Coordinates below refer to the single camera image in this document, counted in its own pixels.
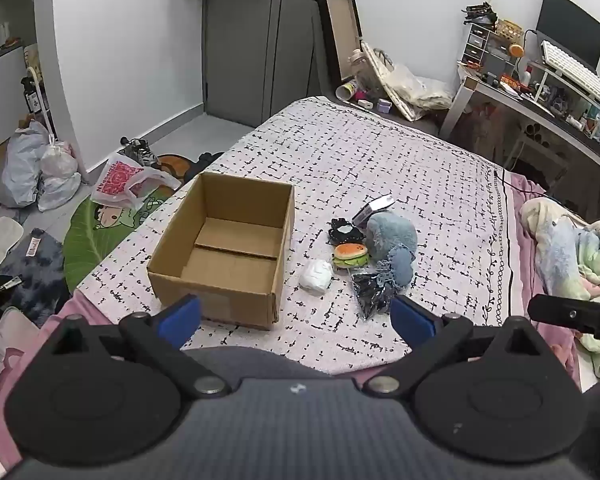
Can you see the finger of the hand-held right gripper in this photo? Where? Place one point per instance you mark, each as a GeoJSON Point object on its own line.
{"type": "Point", "coordinates": [570, 314]}

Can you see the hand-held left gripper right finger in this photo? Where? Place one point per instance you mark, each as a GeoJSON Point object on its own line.
{"type": "Point", "coordinates": [412, 317]}

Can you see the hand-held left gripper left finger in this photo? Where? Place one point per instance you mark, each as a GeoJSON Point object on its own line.
{"type": "Point", "coordinates": [180, 312]}

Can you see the black patterned plastic packet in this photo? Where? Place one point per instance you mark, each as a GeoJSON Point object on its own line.
{"type": "Point", "coordinates": [372, 292]}

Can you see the brown cardboard box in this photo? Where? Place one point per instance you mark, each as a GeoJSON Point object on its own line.
{"type": "Point", "coordinates": [240, 305]}

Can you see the blue plush toy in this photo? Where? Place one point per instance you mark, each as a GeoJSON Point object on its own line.
{"type": "Point", "coordinates": [392, 232]}

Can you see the burger plush toy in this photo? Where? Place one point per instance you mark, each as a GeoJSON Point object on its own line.
{"type": "Point", "coordinates": [351, 252]}

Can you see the white round pouch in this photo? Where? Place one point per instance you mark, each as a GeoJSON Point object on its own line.
{"type": "Point", "coordinates": [316, 276]}

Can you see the black lace scrunchie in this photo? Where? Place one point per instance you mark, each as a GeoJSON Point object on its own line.
{"type": "Point", "coordinates": [345, 232]}

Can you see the pastel fleece blanket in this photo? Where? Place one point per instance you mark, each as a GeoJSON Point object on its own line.
{"type": "Point", "coordinates": [580, 255]}

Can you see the green leaf floor mat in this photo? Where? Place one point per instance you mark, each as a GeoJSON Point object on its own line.
{"type": "Point", "coordinates": [87, 240]}

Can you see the red and white plastic bag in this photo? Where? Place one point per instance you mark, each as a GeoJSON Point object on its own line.
{"type": "Point", "coordinates": [117, 180]}

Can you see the black and orange rug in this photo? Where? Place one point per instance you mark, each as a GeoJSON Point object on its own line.
{"type": "Point", "coordinates": [195, 165]}

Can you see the grey tie-dye cloth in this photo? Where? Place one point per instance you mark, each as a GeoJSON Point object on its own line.
{"type": "Point", "coordinates": [35, 270]}

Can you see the white black-flecked bedspread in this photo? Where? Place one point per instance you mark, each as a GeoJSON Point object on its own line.
{"type": "Point", "coordinates": [380, 160]}

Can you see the black sneaker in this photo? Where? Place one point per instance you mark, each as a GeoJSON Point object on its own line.
{"type": "Point", "coordinates": [140, 152]}

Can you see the small purple box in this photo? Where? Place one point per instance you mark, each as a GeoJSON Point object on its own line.
{"type": "Point", "coordinates": [384, 105]}

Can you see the white desk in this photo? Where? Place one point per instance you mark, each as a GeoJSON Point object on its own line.
{"type": "Point", "coordinates": [510, 105]}

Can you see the grey plastic bag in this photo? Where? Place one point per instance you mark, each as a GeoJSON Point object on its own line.
{"type": "Point", "coordinates": [22, 160]}

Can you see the cream cloth bag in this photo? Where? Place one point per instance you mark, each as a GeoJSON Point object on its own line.
{"type": "Point", "coordinates": [420, 90]}

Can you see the small pink item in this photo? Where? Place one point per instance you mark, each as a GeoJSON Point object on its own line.
{"type": "Point", "coordinates": [361, 95]}

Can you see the white cylindrical can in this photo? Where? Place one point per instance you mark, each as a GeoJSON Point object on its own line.
{"type": "Point", "coordinates": [347, 90]}

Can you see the white monitor riser shelf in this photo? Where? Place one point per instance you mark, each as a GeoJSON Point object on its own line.
{"type": "Point", "coordinates": [545, 77]}

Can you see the white keyboard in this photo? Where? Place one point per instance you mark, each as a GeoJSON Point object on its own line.
{"type": "Point", "coordinates": [577, 72]}

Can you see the orange round lamp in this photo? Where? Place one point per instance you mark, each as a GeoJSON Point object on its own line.
{"type": "Point", "coordinates": [517, 50]}

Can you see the dark grey door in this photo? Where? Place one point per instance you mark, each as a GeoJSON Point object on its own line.
{"type": "Point", "coordinates": [245, 45]}

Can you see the small drawer organizer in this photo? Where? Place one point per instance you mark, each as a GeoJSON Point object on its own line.
{"type": "Point", "coordinates": [477, 45]}

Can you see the white kitchen cabinet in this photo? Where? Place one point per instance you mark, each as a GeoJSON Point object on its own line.
{"type": "Point", "coordinates": [0, 95]}

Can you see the black monitor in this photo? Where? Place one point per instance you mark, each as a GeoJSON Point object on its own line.
{"type": "Point", "coordinates": [570, 30]}

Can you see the woven basket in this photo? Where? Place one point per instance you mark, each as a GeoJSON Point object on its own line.
{"type": "Point", "coordinates": [509, 29]}

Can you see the black picture frame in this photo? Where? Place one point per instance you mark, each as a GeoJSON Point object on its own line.
{"type": "Point", "coordinates": [337, 25]}

